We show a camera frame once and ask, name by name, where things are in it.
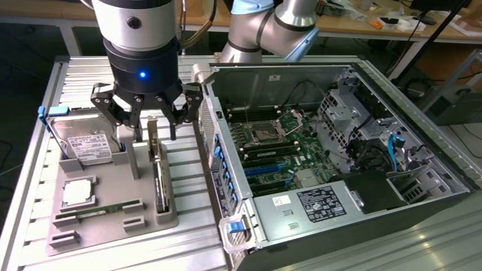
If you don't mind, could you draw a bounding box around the blue expansion slot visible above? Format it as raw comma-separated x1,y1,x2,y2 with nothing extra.
244,165,285,177

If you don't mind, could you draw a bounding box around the white orange plastic part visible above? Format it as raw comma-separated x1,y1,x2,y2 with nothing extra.
371,15,428,32

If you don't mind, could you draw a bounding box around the hanging arm supply cable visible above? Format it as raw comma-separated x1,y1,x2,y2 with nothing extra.
176,0,219,56

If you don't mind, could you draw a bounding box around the green motherboard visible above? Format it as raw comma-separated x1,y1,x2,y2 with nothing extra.
225,108,341,198

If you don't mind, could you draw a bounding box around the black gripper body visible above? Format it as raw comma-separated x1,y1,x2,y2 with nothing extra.
102,36,183,99

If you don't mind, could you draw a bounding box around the hard disk in blue caddy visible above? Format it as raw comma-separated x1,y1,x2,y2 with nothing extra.
37,103,124,167

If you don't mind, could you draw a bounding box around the grey aluminium frame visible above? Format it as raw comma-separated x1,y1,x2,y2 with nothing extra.
423,49,482,111

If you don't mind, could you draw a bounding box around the CPU socket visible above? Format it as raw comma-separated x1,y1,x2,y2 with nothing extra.
249,121,281,142

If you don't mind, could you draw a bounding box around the silver chipset heatsink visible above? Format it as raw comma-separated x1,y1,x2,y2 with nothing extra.
295,169,321,187

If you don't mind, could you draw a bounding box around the installed black RAM stick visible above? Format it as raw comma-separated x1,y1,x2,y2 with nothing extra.
240,145,301,161

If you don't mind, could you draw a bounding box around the blue disk wire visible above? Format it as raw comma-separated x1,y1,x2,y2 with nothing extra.
385,134,401,173

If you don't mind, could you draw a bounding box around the black slanted stand pole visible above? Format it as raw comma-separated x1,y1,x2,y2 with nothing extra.
387,0,474,81

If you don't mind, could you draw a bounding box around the green loose RAM stick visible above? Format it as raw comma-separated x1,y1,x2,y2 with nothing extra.
56,200,138,220

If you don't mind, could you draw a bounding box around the grey power supply unit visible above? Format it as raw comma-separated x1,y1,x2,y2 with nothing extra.
252,180,368,243

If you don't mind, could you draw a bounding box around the perforated metal disk bay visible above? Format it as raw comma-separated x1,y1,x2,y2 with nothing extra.
315,89,380,170

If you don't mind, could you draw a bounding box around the silver socket cover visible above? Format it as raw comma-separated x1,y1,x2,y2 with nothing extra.
272,110,305,133

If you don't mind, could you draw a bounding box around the dark computer tower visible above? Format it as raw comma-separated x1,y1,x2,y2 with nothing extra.
427,84,482,128

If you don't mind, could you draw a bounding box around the open grey PC case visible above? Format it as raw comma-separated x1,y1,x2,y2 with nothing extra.
189,55,482,271

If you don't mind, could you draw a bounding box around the silver CPU chip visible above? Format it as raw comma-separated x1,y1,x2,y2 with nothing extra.
61,179,94,206

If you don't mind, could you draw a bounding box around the wooden desk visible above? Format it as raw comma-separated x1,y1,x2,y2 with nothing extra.
317,0,482,80
0,0,231,56

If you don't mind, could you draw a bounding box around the black looped wire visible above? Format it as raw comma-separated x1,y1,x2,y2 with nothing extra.
284,81,327,110

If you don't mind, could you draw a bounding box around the grey parts rack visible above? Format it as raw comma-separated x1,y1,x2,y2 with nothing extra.
44,124,180,257

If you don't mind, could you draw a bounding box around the Nvidia graphics card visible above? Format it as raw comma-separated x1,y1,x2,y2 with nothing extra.
145,114,171,214

